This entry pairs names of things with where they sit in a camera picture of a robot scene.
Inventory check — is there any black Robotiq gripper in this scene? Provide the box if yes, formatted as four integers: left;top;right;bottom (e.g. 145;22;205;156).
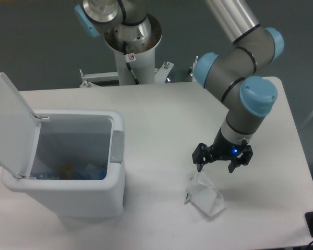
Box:
192;129;253;173

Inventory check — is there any white plastic bag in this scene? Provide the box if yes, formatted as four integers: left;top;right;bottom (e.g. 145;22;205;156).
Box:
184;170;226;217

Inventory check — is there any clear plastic water bottle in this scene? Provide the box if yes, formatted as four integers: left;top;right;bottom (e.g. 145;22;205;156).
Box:
31;165;107;180

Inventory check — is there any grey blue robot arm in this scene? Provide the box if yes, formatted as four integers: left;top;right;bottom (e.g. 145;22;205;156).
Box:
75;1;284;172

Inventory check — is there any white trash item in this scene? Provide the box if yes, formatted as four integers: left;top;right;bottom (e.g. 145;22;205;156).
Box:
84;163;106;175

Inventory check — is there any white trash can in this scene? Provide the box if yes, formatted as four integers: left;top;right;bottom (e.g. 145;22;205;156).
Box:
2;109;126;218

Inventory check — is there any yellow trash item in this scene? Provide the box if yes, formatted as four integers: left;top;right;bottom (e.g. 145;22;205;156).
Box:
59;165;74;172

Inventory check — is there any white trash can lid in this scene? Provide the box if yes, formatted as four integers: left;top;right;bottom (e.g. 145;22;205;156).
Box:
0;72;50;178

